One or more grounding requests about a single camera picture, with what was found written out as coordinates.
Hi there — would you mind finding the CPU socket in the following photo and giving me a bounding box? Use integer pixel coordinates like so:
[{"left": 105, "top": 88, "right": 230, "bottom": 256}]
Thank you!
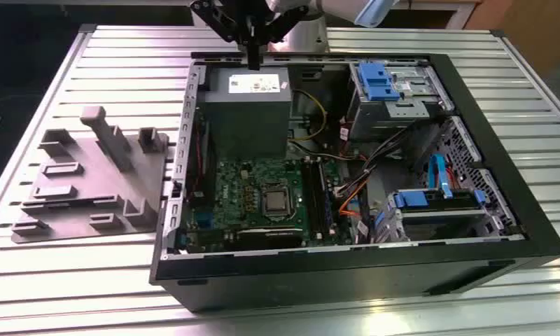
[{"left": 258, "top": 180, "right": 294, "bottom": 223}]

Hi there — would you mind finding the metal socket cover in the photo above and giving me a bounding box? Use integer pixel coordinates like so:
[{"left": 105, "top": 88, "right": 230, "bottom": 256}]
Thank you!
[{"left": 259, "top": 181, "right": 294, "bottom": 221}]

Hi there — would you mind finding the multicolour power wire bundle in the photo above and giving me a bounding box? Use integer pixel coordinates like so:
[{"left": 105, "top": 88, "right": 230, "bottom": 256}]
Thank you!
[{"left": 287, "top": 138, "right": 369, "bottom": 162}]

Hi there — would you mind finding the gray parts rack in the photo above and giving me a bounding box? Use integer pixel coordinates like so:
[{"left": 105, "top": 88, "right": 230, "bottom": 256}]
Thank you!
[{"left": 10, "top": 106, "right": 175, "bottom": 244}]

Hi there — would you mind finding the yellow power wire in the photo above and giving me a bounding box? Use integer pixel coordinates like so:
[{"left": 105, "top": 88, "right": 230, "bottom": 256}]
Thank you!
[{"left": 289, "top": 89, "right": 327, "bottom": 143}]

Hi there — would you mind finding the metal disk bay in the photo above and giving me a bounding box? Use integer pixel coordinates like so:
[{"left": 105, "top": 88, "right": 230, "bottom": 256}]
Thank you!
[{"left": 381, "top": 188, "right": 505, "bottom": 242}]

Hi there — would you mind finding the gray power supply unit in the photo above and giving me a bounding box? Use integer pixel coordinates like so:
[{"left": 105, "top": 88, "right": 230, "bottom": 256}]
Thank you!
[{"left": 198, "top": 66, "right": 293, "bottom": 160}]

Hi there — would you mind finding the wooden cabinet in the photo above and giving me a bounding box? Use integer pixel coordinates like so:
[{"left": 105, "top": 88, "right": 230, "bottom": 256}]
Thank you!
[{"left": 461, "top": 0, "right": 560, "bottom": 76}]

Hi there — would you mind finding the black PC case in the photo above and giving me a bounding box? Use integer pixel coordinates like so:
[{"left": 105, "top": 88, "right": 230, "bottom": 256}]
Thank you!
[{"left": 147, "top": 51, "right": 560, "bottom": 314}]

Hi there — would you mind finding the orange SATA wire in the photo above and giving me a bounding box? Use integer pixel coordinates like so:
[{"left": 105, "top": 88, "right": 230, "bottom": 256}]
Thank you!
[{"left": 337, "top": 197, "right": 361, "bottom": 217}]

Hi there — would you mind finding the metal drive cage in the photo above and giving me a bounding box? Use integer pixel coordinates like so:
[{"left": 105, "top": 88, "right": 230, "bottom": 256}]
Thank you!
[{"left": 346, "top": 61, "right": 453, "bottom": 141}]

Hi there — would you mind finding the blue SATA wire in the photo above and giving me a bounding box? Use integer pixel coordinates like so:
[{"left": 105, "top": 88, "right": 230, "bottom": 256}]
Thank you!
[{"left": 426, "top": 153, "right": 453, "bottom": 200}]

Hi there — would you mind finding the black wire bundle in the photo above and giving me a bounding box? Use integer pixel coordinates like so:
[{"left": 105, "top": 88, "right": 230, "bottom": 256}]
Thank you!
[{"left": 333, "top": 117, "right": 449, "bottom": 197}]

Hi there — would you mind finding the black RAM slot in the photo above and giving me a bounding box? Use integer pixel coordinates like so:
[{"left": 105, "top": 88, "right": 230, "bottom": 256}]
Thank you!
[
  {"left": 302, "top": 159, "right": 318, "bottom": 237},
  {"left": 314, "top": 159, "right": 330, "bottom": 238}
]

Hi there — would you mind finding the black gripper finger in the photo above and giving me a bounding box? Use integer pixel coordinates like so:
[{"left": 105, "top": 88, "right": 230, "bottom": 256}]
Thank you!
[
  {"left": 189, "top": 0, "right": 255, "bottom": 70},
  {"left": 253, "top": 6, "right": 309, "bottom": 70}
]

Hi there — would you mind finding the blue disk carrier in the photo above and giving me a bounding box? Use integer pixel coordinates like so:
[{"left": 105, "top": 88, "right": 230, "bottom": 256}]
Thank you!
[{"left": 396, "top": 189, "right": 485, "bottom": 211}]

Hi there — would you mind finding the silver CPU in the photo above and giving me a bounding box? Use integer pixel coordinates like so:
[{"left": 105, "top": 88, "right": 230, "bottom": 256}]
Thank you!
[{"left": 262, "top": 190, "right": 290, "bottom": 214}]

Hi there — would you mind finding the white-latched RAM slot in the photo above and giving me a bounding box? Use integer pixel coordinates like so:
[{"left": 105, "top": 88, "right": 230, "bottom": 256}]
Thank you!
[{"left": 309, "top": 159, "right": 325, "bottom": 237}]

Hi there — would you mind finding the green motherboard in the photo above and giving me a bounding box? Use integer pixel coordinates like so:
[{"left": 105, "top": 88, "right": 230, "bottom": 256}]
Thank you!
[{"left": 185, "top": 155, "right": 355, "bottom": 251}]

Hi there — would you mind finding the black graphics card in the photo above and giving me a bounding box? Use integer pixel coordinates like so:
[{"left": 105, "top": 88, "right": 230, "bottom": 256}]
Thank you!
[{"left": 231, "top": 226, "right": 305, "bottom": 250}]

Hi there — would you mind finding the blue plastic drive latch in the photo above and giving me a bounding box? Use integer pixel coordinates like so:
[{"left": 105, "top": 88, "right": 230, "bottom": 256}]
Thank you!
[
  {"left": 358, "top": 62, "right": 392, "bottom": 87},
  {"left": 366, "top": 85, "right": 398, "bottom": 102}
]

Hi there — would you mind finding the white desk frame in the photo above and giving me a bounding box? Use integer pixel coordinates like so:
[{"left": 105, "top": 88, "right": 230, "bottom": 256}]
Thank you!
[{"left": 390, "top": 0, "right": 481, "bottom": 31}]

